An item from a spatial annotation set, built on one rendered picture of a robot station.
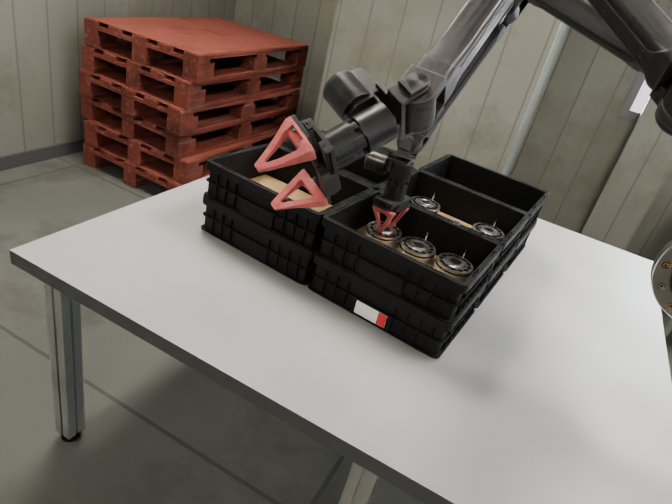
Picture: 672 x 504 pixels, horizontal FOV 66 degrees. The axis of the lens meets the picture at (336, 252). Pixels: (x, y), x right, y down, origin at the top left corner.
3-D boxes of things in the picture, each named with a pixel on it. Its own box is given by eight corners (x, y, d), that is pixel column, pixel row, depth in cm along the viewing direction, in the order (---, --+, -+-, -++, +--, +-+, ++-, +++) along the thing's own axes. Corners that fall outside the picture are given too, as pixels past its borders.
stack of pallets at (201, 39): (206, 128, 441) (216, 15, 397) (292, 162, 415) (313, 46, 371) (75, 161, 335) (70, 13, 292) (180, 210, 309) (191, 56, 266)
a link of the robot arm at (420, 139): (520, -1, 118) (522, 13, 128) (499, -14, 119) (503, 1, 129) (407, 157, 132) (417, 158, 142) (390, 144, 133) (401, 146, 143)
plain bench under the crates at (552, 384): (579, 385, 246) (654, 261, 212) (532, 799, 115) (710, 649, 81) (292, 253, 295) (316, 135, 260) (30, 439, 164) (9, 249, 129)
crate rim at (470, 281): (501, 253, 140) (504, 245, 138) (463, 296, 116) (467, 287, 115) (374, 196, 155) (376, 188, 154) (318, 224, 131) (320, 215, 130)
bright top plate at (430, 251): (440, 248, 145) (441, 246, 145) (427, 261, 137) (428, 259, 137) (408, 234, 149) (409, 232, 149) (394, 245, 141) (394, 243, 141)
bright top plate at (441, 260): (478, 267, 141) (479, 265, 140) (464, 279, 133) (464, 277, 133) (445, 250, 145) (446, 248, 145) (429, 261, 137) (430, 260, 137)
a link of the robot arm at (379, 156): (414, 136, 131) (422, 139, 139) (373, 123, 135) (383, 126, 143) (399, 182, 134) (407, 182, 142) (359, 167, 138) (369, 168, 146)
